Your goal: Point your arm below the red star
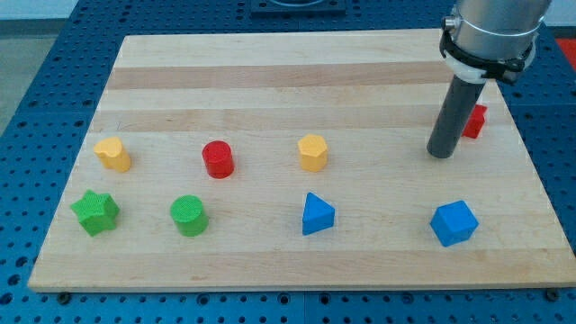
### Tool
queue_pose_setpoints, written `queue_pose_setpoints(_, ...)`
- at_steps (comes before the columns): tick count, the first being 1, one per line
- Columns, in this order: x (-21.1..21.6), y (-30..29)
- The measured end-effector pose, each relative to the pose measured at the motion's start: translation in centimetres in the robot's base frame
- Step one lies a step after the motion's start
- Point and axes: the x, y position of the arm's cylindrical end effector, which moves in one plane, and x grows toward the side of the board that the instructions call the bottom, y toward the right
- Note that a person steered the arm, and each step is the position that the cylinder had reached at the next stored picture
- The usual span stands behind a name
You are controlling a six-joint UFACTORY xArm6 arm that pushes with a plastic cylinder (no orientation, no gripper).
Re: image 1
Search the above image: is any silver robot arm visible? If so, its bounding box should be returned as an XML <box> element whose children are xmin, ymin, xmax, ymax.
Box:
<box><xmin>439</xmin><ymin>0</ymin><xmax>551</xmax><ymax>85</ymax></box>

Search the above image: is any red star block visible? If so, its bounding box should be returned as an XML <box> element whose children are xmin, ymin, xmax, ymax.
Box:
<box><xmin>462</xmin><ymin>104</ymin><xmax>488</xmax><ymax>139</ymax></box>

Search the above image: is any green star block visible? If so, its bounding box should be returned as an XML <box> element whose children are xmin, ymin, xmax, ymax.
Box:
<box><xmin>70</xmin><ymin>190</ymin><xmax>120</xmax><ymax>237</ymax></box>

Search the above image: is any wooden board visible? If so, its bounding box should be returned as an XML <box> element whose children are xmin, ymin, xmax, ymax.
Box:
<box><xmin>28</xmin><ymin>29</ymin><xmax>575</xmax><ymax>293</ymax></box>

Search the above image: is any yellow hexagon block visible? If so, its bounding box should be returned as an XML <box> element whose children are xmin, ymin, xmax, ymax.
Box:
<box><xmin>297</xmin><ymin>134</ymin><xmax>329</xmax><ymax>172</ymax></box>

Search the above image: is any blue triangle block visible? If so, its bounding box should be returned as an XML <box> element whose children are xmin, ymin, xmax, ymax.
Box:
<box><xmin>301</xmin><ymin>193</ymin><xmax>336</xmax><ymax>236</ymax></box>

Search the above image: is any red cylinder block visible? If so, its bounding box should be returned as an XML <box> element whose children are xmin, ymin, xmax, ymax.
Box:
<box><xmin>202</xmin><ymin>140</ymin><xmax>235</xmax><ymax>179</ymax></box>

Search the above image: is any green cylinder block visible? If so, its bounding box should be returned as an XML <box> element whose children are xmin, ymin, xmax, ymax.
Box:
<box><xmin>170</xmin><ymin>195</ymin><xmax>209</xmax><ymax>237</ymax></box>

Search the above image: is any blue cube block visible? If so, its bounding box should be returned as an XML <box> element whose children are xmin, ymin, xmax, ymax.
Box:
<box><xmin>430</xmin><ymin>200</ymin><xmax>479</xmax><ymax>247</ymax></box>

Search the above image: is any yellow heart block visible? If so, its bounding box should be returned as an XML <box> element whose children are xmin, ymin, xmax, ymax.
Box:
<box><xmin>93</xmin><ymin>137</ymin><xmax>131</xmax><ymax>173</ymax></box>

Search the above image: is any grey cylindrical pointer rod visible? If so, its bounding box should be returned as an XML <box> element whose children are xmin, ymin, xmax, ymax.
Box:
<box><xmin>427</xmin><ymin>76</ymin><xmax>484</xmax><ymax>158</ymax></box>

